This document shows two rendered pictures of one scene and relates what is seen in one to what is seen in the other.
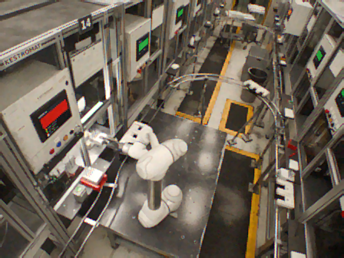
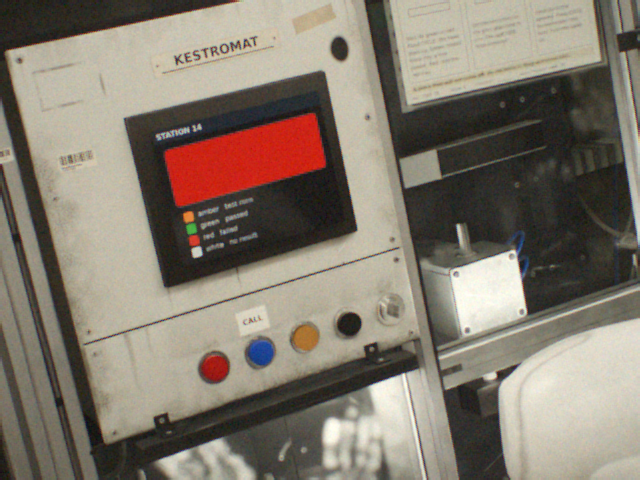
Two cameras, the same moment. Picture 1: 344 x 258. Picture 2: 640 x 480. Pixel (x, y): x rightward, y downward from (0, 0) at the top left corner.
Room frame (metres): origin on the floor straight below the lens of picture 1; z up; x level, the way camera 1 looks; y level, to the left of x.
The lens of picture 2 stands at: (0.00, -0.60, 1.83)
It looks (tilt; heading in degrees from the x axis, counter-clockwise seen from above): 11 degrees down; 54
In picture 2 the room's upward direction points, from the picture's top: 12 degrees counter-clockwise
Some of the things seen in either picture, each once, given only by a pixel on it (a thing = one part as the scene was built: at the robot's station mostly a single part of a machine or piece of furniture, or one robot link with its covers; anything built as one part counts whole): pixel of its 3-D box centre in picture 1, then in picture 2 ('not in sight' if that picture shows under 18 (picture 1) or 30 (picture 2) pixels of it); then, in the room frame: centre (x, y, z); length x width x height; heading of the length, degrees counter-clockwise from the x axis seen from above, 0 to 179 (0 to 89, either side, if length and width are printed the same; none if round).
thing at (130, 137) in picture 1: (133, 137); not in sight; (1.43, 0.37, 0.84); 0.36 x 0.14 x 0.10; 167
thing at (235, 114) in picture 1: (236, 117); not in sight; (3.04, -1.14, 0.01); 1.00 x 0.55 x 0.01; 167
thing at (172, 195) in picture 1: (171, 196); not in sight; (0.86, -0.09, 0.85); 0.18 x 0.16 x 0.22; 141
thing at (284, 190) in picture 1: (283, 189); not in sight; (1.09, -1.09, 0.84); 0.37 x 0.14 x 0.10; 167
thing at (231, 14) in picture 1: (236, 28); not in sight; (6.48, -1.40, 0.48); 0.88 x 0.56 x 0.96; 95
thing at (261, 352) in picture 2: not in sight; (259, 352); (0.77, 0.66, 1.42); 0.03 x 0.02 x 0.03; 167
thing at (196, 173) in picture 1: (165, 166); not in sight; (1.28, 0.00, 0.66); 1.50 x 1.06 x 0.04; 167
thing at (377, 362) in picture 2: (64, 150); (279, 395); (0.77, 0.64, 1.37); 0.36 x 0.04 x 0.04; 167
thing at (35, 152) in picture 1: (34, 115); (199, 199); (0.80, 0.77, 1.60); 0.42 x 0.29 x 0.46; 167
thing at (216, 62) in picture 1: (219, 54); not in sight; (5.61, -0.98, 0.01); 5.85 x 0.59 x 0.01; 167
